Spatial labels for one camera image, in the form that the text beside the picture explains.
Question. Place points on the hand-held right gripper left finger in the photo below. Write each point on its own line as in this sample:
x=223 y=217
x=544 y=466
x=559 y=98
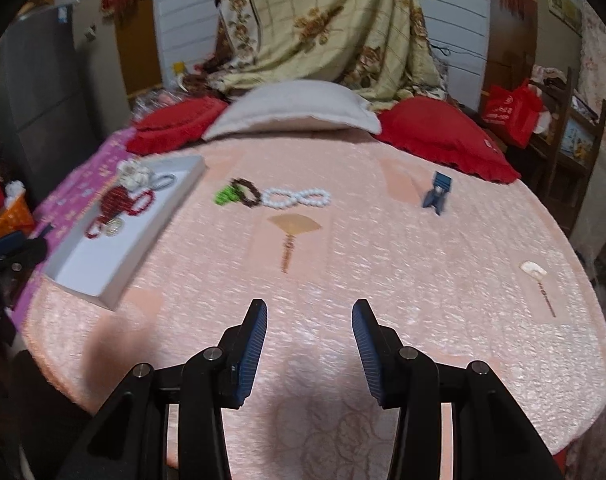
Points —
x=250 y=355

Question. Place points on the blue hair claw clip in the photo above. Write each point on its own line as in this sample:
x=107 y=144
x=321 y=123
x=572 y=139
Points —
x=435 y=197

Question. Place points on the framed wall picture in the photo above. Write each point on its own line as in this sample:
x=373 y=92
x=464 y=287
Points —
x=564 y=5

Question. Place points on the wooden chair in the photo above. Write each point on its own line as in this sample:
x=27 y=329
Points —
x=595 y=160

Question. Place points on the fan-shaped tassel hairpin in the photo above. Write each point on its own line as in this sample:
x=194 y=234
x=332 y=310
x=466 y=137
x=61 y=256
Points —
x=295 y=225

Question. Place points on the red ruffled pillow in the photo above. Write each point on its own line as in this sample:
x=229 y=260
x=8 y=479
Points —
x=433 y=130

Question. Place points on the dark red dotted scrunchie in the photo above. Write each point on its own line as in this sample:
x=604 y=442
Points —
x=118 y=202

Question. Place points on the white shallow box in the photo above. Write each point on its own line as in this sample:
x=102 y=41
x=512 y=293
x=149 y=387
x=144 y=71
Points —
x=113 y=270

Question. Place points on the red shopping bag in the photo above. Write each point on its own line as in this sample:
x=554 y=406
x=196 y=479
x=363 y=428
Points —
x=508 y=115

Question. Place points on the white polka dot scrunchie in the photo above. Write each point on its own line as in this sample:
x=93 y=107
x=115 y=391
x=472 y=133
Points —
x=135 y=175

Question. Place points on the wooden door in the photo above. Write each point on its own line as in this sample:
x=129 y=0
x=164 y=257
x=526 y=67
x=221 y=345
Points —
x=138 y=35
x=510 y=20

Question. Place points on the pink floral curtain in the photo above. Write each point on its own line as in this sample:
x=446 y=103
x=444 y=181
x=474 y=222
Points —
x=605 y=110

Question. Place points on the grey refrigerator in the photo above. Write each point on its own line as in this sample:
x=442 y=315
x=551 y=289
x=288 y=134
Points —
x=43 y=110

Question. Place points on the small yellow object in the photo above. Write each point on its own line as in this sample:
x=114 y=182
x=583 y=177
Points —
x=179 y=70

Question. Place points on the white pearl bead strand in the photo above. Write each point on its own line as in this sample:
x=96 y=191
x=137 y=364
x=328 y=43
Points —
x=303 y=199

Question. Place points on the red fringed pillow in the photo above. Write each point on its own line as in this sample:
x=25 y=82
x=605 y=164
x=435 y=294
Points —
x=173 y=125

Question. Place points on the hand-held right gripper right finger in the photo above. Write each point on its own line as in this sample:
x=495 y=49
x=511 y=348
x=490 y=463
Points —
x=370 y=355

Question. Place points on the purple patterned sheet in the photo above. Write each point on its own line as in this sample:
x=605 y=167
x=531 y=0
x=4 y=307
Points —
x=83 y=175

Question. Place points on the pink folded cloth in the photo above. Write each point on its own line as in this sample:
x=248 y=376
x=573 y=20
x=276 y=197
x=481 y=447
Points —
x=548 y=75

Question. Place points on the white pillow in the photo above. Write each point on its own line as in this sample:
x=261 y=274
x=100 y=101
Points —
x=293 y=105

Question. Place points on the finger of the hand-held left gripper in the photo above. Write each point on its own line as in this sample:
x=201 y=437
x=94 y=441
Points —
x=0 y=242
x=25 y=255

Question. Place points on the white fluffy item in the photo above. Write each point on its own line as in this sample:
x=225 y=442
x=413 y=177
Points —
x=14 y=191

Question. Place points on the clear plastic wrapping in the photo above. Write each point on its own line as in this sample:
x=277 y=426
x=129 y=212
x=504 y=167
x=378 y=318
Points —
x=155 y=105

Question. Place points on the colourful picture box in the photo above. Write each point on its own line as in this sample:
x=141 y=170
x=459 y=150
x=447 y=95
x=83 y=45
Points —
x=575 y=140

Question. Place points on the pink quilted bedspread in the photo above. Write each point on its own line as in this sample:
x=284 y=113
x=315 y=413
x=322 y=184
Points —
x=383 y=260

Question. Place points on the floral checked cloth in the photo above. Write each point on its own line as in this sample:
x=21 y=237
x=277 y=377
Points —
x=333 y=20

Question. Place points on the white shell hairpin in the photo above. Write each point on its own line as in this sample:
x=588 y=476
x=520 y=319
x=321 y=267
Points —
x=532 y=268

